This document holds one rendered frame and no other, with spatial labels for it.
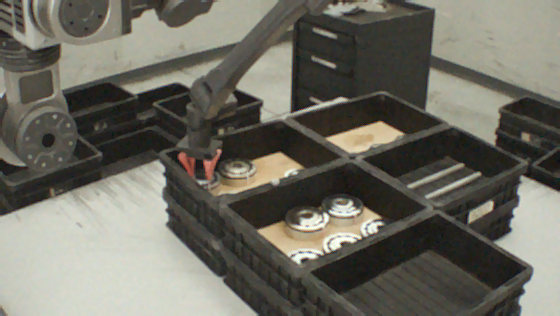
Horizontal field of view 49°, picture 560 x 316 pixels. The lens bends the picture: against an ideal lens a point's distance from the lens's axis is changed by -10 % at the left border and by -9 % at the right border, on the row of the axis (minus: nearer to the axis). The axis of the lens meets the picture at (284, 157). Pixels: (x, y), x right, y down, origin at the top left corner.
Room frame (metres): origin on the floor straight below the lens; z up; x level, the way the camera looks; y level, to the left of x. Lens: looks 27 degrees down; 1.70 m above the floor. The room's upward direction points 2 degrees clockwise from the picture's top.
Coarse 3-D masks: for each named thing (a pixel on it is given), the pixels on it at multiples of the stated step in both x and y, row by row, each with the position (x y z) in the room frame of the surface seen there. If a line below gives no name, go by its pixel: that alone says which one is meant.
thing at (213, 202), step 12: (276, 120) 1.73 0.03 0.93; (228, 132) 1.64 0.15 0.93; (240, 132) 1.65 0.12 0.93; (300, 132) 1.66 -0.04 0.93; (324, 144) 1.59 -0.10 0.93; (168, 168) 1.46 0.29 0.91; (180, 168) 1.43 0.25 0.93; (312, 168) 1.45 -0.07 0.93; (180, 180) 1.41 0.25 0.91; (192, 180) 1.37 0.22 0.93; (204, 192) 1.32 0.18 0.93; (240, 192) 1.32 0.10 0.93; (216, 204) 1.28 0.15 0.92
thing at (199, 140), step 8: (192, 128) 1.48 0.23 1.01; (200, 128) 1.48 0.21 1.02; (208, 128) 1.49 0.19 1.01; (192, 136) 1.48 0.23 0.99; (200, 136) 1.47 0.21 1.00; (208, 136) 1.49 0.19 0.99; (184, 144) 1.50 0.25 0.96; (192, 144) 1.48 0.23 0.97; (200, 144) 1.47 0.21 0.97; (208, 144) 1.49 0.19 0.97; (216, 144) 1.50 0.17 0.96; (208, 152) 1.46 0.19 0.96
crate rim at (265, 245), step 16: (352, 160) 1.50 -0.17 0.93; (304, 176) 1.41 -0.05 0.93; (256, 192) 1.33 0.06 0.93; (400, 192) 1.35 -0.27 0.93; (224, 208) 1.25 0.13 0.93; (432, 208) 1.27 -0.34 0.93; (240, 224) 1.19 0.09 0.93; (400, 224) 1.20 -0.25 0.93; (256, 240) 1.14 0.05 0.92; (368, 240) 1.14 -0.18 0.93; (272, 256) 1.10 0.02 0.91; (288, 256) 1.08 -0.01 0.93; (320, 256) 1.08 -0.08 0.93; (288, 272) 1.06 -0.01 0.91
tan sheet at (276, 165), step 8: (280, 152) 1.73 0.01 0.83; (256, 160) 1.67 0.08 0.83; (264, 160) 1.68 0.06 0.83; (272, 160) 1.68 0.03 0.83; (280, 160) 1.68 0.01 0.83; (288, 160) 1.68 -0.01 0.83; (264, 168) 1.63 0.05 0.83; (272, 168) 1.63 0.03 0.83; (280, 168) 1.63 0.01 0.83; (288, 168) 1.63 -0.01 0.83; (296, 168) 1.63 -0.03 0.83; (264, 176) 1.58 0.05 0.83; (272, 176) 1.58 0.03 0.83; (280, 176) 1.59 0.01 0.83; (256, 184) 1.54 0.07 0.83; (224, 192) 1.49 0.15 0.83
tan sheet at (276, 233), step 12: (372, 216) 1.39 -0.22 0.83; (264, 228) 1.33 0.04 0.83; (276, 228) 1.33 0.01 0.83; (336, 228) 1.34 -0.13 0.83; (348, 228) 1.34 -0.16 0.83; (276, 240) 1.28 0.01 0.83; (288, 240) 1.28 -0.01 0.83; (300, 240) 1.28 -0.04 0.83; (312, 240) 1.28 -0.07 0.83; (324, 240) 1.28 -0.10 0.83; (288, 252) 1.23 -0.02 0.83
